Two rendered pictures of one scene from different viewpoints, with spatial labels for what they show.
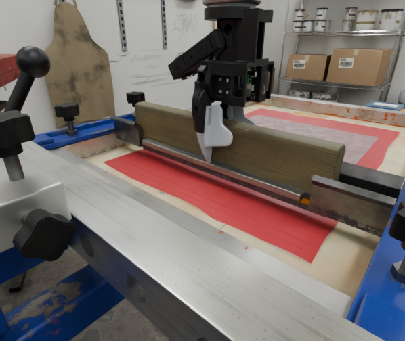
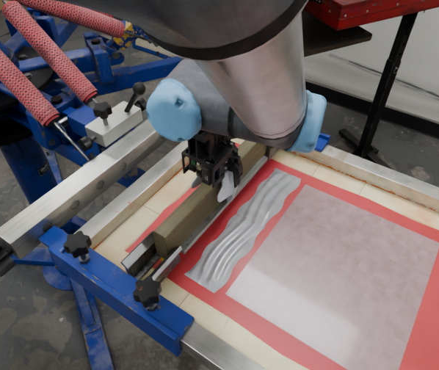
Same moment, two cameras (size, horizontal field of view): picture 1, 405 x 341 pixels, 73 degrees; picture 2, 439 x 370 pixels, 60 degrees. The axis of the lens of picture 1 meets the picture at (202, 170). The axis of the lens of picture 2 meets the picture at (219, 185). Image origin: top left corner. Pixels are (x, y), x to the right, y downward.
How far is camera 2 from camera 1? 0.80 m
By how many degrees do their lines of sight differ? 67
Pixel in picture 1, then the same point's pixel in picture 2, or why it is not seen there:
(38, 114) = not seen: outside the picture
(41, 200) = (97, 135)
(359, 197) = (136, 253)
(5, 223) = (89, 133)
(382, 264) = (93, 255)
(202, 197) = not seen: hidden behind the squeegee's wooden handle
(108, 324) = not seen: hidden behind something
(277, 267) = (103, 222)
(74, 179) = (138, 137)
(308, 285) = (92, 230)
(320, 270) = (120, 253)
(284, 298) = (59, 200)
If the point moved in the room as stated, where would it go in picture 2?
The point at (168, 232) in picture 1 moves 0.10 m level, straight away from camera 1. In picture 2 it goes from (95, 172) to (142, 164)
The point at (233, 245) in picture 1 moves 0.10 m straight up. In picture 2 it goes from (119, 207) to (109, 172)
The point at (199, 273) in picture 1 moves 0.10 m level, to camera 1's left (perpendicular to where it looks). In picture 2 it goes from (73, 182) to (80, 150)
